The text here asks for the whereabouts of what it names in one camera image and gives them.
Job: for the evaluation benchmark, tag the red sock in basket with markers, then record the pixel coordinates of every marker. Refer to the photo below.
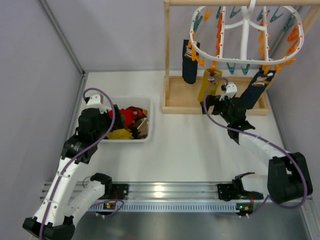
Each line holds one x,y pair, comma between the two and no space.
123,117

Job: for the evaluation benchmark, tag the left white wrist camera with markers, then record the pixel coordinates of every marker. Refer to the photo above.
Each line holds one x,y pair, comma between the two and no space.
96,101

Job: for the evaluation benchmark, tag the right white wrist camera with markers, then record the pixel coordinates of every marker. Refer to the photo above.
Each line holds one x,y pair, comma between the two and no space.
229,91

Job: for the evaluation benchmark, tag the navy sock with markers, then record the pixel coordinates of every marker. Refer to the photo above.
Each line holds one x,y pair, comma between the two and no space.
257,92
189,67

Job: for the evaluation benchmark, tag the white round clip hanger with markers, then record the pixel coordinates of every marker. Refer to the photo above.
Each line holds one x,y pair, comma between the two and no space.
266,62

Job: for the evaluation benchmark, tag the white plastic basket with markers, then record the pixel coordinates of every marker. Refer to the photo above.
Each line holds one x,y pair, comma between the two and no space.
142,102

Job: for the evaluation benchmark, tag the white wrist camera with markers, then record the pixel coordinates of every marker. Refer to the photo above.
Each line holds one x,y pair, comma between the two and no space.
96,101
229,91

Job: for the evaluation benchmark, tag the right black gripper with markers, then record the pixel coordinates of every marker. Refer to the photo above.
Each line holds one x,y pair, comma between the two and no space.
216,104

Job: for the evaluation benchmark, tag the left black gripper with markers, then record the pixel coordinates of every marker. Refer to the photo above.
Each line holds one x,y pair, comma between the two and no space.
114,116

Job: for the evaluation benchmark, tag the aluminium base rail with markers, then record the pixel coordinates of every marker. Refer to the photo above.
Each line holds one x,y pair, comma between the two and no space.
172,197

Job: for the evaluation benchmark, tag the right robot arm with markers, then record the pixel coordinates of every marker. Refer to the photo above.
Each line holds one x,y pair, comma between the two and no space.
287,177

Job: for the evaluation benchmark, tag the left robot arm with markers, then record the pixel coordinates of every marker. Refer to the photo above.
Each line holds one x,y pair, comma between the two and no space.
59,214

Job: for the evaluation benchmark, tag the argyle sock in basket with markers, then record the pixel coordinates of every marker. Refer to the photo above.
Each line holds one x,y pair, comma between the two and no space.
140,112

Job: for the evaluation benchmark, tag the wooden hanger rack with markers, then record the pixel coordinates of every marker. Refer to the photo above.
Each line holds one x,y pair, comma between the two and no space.
194,90

